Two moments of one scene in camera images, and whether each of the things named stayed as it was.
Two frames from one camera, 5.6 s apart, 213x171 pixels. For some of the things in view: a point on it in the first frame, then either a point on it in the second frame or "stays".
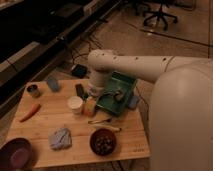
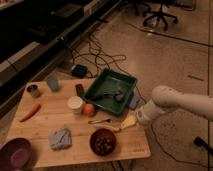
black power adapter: [79, 70] stays
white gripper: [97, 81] to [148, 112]
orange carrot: [32, 111] stays
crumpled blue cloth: [61, 138] stays
